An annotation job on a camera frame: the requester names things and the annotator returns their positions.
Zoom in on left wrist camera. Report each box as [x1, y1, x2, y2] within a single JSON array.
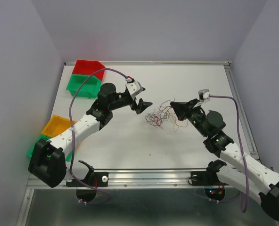
[[126, 81, 141, 97]]

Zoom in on red plastic bin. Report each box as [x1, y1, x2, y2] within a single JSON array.
[[72, 59, 105, 75]]

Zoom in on wire bundle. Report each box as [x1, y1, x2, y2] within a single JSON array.
[[144, 98, 189, 131]]

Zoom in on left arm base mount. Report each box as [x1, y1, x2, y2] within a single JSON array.
[[66, 160, 111, 206]]

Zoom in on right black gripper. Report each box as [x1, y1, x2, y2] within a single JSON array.
[[170, 98, 209, 137]]

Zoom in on aluminium front rail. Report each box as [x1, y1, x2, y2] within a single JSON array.
[[26, 167, 278, 189]]

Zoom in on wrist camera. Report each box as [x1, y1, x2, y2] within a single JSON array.
[[196, 89, 210, 106], [126, 81, 141, 97]]

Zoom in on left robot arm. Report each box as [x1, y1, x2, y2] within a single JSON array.
[[28, 81, 152, 188]]

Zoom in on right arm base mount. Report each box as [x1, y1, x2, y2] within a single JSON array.
[[188, 160, 238, 203]]

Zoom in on near green plastic bin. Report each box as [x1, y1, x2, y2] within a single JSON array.
[[27, 135, 72, 162]]

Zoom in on aluminium rail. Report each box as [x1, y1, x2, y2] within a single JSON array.
[[26, 167, 278, 189], [64, 60, 232, 66], [224, 65, 261, 163]]

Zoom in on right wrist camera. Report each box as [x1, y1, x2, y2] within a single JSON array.
[[196, 89, 210, 106]]

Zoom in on aluminium right side rail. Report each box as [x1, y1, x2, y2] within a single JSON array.
[[224, 65, 261, 163]]

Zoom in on green plastic bin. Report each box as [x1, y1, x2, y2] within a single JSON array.
[[66, 74, 103, 98], [27, 135, 72, 162]]

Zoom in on yellow plastic bin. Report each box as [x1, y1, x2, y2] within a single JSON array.
[[41, 115, 71, 137]]

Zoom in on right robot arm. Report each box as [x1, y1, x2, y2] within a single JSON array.
[[170, 99, 279, 221]]

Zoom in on far green plastic bin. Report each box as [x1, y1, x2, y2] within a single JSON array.
[[66, 74, 103, 98]]

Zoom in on aluminium back rail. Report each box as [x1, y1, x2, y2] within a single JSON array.
[[64, 60, 232, 66]]

